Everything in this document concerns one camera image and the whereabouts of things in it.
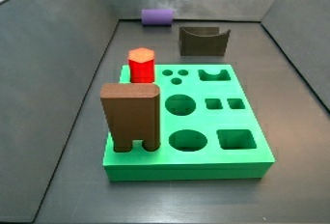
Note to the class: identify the purple cylinder block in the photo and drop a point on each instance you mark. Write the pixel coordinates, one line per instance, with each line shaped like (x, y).
(156, 17)

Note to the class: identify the green shape sorter board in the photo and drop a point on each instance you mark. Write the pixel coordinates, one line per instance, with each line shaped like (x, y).
(210, 135)

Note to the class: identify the brown two-legged block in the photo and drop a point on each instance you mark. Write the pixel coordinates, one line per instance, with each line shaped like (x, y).
(131, 106)

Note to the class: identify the red hexagonal prism block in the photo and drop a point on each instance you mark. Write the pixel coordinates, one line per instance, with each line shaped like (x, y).
(142, 65)

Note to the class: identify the dark grey cradle stand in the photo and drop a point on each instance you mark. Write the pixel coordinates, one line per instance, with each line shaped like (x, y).
(202, 41)

